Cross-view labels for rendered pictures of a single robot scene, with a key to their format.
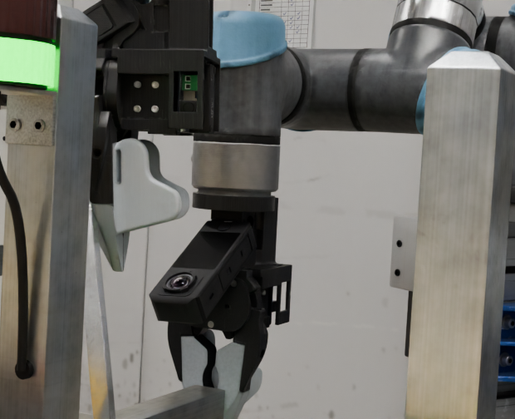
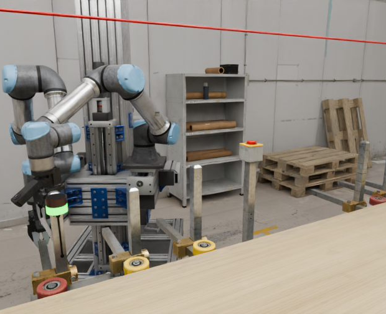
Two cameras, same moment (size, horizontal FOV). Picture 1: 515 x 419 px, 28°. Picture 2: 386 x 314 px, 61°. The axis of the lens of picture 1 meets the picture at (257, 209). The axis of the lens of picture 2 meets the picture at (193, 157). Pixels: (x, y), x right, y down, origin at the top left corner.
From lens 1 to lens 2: 0.85 m
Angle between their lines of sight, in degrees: 56
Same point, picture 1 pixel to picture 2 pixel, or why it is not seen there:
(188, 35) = (58, 182)
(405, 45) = (63, 157)
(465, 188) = (136, 205)
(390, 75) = (63, 164)
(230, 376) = (46, 236)
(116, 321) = not seen: outside the picture
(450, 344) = (136, 225)
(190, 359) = (35, 236)
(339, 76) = not seen: hidden behind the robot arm
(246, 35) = not seen: hidden behind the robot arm
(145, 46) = (48, 185)
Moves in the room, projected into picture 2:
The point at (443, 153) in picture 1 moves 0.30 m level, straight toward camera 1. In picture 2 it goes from (132, 202) to (195, 228)
